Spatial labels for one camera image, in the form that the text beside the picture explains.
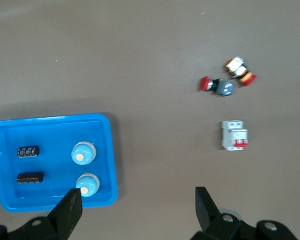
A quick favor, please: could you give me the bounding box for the red pushbutton with grey body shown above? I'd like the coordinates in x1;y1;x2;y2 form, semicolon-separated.
199;76;235;97

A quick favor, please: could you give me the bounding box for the dark brown glossy capacitor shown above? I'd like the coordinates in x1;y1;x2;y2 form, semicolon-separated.
16;171;45;185

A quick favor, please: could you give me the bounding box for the white circuit breaker red switch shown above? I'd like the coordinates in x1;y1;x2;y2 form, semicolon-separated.
221;120;249;152

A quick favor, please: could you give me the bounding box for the light blue call bell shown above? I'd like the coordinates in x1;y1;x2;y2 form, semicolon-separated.
71;141;98;166
75;172;101;198

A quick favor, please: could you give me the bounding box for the red yellow emergency stop button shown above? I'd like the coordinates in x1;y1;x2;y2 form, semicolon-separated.
224;56;258;87

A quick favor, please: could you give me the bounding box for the blue plastic tray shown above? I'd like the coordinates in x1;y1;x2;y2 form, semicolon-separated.
0;112;119;214

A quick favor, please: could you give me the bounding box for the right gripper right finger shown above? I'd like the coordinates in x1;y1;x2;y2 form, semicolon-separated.
191;186;299;240

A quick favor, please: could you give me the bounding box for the black white-printed capacitor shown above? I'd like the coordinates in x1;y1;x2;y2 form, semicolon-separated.
16;145;40;159

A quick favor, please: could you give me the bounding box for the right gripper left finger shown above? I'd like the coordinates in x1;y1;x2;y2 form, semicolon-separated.
0;187;83;240

